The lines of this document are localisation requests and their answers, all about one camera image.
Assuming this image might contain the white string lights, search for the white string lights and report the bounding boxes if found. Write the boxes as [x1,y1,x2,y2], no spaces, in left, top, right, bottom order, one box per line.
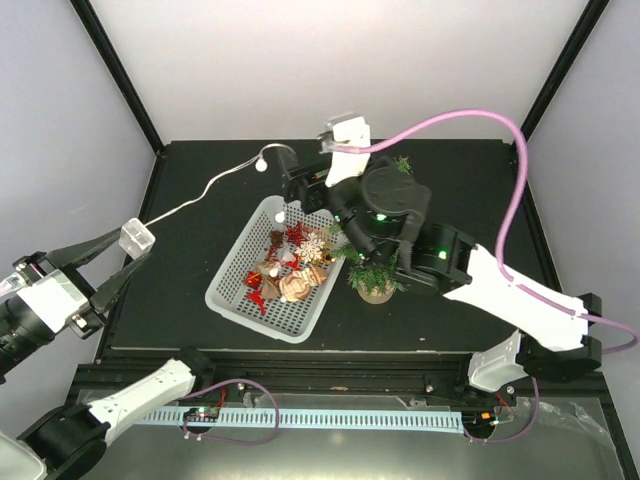
[118,142,301,306]

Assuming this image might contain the small green christmas tree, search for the small green christmas tree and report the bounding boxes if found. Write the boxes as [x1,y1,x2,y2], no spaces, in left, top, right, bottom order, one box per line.
[326,156,413,304]

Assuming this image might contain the white perforated plastic basket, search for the white perforated plastic basket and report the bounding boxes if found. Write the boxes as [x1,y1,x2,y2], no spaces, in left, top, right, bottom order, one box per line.
[205,196,343,344]

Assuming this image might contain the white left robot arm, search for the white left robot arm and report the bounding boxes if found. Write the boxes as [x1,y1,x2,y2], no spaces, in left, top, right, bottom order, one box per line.
[1,218,215,479]

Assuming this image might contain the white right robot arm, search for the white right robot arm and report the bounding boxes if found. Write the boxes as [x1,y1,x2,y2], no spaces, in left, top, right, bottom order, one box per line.
[277,149,603,403]

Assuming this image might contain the red star ornament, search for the red star ornament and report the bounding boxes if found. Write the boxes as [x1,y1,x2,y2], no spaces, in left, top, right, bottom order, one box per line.
[284,221,311,247]

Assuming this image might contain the brown pine cone ornament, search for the brown pine cone ornament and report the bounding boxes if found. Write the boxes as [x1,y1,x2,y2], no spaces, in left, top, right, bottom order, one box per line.
[269,230,284,251]

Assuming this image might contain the white snowflake ornament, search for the white snowflake ornament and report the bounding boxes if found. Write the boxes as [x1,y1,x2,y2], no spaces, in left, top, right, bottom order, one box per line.
[296,232,326,263]

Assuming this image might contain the wooden santa ornament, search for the wooden santa ornament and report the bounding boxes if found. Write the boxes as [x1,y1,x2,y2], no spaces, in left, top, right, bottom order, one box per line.
[278,265,328,303]

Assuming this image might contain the red gift box ornament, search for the red gift box ornament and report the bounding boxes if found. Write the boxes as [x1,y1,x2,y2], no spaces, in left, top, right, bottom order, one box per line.
[244,271,263,290]

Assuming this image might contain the red reindeer ornament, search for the red reindeer ornament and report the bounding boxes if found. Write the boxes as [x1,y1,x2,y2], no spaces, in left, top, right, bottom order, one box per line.
[247,290,266,316]

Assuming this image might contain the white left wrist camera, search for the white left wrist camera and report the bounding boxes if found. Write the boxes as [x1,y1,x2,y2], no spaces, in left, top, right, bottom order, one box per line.
[1,270,88,334]

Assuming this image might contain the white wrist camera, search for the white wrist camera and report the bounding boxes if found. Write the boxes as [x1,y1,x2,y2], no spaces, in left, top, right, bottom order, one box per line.
[1,270,88,334]
[320,113,371,188]

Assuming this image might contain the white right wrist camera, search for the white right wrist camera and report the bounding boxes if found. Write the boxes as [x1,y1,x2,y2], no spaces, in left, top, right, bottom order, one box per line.
[320,113,371,188]

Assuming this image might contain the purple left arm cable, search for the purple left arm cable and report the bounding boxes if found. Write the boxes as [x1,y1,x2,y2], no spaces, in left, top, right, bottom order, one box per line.
[179,377,281,446]

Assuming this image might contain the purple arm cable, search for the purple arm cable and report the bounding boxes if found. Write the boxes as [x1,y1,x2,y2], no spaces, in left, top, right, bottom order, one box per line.
[334,109,640,445]
[179,377,281,446]

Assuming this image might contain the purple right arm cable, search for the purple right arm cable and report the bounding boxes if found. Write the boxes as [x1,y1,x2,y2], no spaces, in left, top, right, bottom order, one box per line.
[334,109,640,445]

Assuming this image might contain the white slotted cable duct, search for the white slotted cable duct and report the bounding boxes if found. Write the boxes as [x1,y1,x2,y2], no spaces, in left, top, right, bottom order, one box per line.
[137,406,464,434]

